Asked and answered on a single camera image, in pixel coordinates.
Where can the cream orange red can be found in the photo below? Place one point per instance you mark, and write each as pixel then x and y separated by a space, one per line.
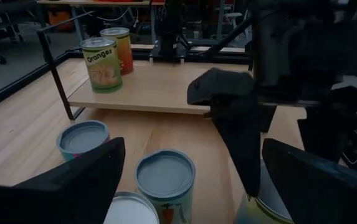
pixel 131 211

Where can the blue cherries can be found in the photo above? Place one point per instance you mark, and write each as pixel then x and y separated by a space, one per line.
pixel 246 211

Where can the red and orange can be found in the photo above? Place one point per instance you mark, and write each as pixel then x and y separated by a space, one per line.
pixel 125 53

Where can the white vegetables can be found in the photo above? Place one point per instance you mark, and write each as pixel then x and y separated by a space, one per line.
pixel 165 174

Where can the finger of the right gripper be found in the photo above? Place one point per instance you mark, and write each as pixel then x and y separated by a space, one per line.
pixel 334 121
pixel 237 118

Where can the green oranges can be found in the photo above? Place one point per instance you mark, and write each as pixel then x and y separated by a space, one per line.
pixel 103 68

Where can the orange box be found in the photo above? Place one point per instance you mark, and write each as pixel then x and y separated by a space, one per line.
pixel 60 18

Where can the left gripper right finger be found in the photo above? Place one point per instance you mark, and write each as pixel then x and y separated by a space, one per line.
pixel 327 193

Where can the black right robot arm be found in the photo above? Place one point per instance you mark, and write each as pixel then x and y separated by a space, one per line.
pixel 169 28

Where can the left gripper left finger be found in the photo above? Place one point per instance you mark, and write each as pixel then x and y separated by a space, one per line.
pixel 56 193

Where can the white stool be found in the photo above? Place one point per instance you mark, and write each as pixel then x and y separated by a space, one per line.
pixel 232 15

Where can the black aluminium table frame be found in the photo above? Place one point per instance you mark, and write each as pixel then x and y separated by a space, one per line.
pixel 10 88

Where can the pink and green can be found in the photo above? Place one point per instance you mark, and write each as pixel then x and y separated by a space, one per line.
pixel 83 138

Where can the wooden background table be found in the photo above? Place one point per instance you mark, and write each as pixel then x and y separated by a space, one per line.
pixel 103 2

